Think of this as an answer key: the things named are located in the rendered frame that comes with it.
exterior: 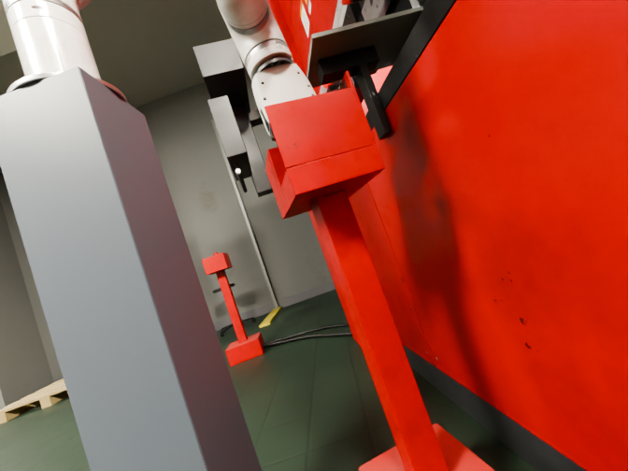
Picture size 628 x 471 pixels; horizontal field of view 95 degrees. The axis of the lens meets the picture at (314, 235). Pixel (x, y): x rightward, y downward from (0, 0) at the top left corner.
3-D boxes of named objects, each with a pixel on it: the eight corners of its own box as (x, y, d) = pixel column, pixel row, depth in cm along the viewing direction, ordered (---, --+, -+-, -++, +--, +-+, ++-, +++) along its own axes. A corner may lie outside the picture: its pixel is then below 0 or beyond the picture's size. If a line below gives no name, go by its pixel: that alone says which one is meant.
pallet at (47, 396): (154, 355, 381) (151, 347, 382) (102, 388, 292) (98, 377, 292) (64, 388, 383) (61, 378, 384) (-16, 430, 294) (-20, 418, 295)
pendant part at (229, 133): (236, 181, 207) (221, 135, 209) (252, 176, 209) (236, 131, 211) (226, 157, 163) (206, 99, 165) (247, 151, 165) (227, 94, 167)
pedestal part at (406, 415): (405, 470, 55) (309, 206, 58) (431, 454, 56) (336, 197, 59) (422, 493, 49) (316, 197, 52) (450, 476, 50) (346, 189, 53)
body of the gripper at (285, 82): (294, 76, 56) (318, 127, 56) (245, 90, 54) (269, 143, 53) (301, 46, 49) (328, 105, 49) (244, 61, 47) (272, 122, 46)
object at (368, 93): (345, 150, 70) (316, 70, 71) (399, 134, 72) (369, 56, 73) (349, 144, 66) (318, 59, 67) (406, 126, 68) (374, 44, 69)
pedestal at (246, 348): (235, 358, 226) (201, 258, 231) (265, 346, 229) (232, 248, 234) (230, 366, 207) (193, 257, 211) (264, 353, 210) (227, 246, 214)
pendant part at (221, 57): (247, 201, 214) (210, 96, 219) (278, 191, 219) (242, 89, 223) (238, 180, 164) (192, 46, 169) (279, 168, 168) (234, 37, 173)
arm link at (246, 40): (282, 26, 46) (292, 62, 55) (249, -46, 47) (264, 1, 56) (236, 50, 47) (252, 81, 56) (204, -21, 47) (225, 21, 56)
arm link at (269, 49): (288, 68, 57) (294, 81, 57) (245, 79, 55) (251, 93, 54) (293, 34, 49) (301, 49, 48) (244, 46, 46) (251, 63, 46)
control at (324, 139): (282, 220, 64) (256, 144, 65) (347, 199, 67) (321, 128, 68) (295, 195, 44) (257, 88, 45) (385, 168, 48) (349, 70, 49)
